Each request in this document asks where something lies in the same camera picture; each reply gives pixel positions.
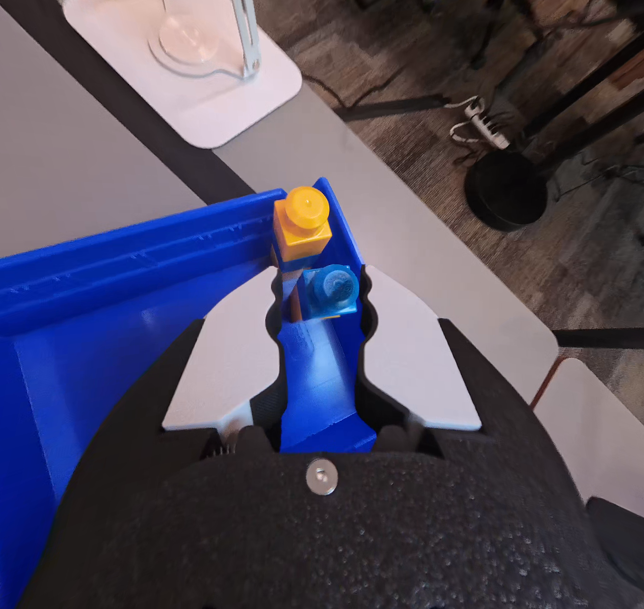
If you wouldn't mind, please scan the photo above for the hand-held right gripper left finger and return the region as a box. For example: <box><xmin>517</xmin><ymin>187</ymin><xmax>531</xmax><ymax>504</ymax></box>
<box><xmin>162</xmin><ymin>266</ymin><xmax>290</xmax><ymax>441</ymax></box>

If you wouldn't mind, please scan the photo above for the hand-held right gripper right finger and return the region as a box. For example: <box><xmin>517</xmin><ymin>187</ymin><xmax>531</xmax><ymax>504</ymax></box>
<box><xmin>355</xmin><ymin>264</ymin><xmax>483</xmax><ymax>431</ymax></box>

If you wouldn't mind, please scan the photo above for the blue mega block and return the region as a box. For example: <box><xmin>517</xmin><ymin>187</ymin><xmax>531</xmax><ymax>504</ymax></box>
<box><xmin>301</xmin><ymin>264</ymin><xmax>360</xmax><ymax>320</ymax></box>

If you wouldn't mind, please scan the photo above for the blue plastic bin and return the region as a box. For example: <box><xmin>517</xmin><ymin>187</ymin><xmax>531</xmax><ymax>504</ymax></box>
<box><xmin>0</xmin><ymin>176</ymin><xmax>378</xmax><ymax>609</ymax></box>

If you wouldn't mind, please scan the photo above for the orange mega block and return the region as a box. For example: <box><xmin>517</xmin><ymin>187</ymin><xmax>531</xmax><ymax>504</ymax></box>
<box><xmin>273</xmin><ymin>186</ymin><xmax>334</xmax><ymax>270</ymax></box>

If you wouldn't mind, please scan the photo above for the black round stand base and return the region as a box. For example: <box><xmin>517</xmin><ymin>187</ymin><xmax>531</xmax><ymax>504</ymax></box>
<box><xmin>464</xmin><ymin>151</ymin><xmax>549</xmax><ymax>232</ymax></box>

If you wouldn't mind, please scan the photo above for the white power strip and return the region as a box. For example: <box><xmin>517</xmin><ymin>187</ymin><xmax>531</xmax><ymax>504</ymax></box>
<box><xmin>449</xmin><ymin>95</ymin><xmax>512</xmax><ymax>150</ymax></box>

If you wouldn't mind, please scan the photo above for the black floor cable cover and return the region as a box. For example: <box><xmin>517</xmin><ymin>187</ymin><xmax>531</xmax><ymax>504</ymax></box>
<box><xmin>334</xmin><ymin>95</ymin><xmax>452</xmax><ymax>122</ymax></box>

